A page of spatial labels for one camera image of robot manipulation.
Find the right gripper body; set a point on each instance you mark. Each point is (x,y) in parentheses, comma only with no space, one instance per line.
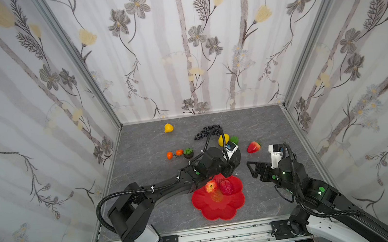
(265,172)

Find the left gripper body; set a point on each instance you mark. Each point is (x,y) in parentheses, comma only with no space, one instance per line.
(229,166)

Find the red apple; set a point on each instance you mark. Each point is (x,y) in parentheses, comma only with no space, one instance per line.
(211,186)

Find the dark red raspberry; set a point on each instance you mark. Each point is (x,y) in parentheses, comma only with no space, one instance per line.
(225,187)

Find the red flower-shaped bowl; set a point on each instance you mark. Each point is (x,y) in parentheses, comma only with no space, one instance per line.
(215,206)

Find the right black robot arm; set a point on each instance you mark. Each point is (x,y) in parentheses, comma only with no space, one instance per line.
(315,199)

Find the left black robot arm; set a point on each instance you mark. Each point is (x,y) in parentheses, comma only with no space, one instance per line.
(106,205)

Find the red strawberry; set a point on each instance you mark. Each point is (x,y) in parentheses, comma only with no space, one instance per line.
(253,147)

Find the dark mangosteen green top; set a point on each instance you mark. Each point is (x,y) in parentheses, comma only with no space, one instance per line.
(188,153)

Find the yellow lemon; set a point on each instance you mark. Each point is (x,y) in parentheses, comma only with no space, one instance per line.
(223,139)

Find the black grape bunch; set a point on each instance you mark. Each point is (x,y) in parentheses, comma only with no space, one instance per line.
(209,131)

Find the green pepper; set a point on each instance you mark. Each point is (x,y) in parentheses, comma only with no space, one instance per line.
(234,139)

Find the small yellow pear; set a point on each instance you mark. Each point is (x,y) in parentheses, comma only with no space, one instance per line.
(168,128)

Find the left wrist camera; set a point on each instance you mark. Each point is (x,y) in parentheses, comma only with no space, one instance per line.
(230,149)

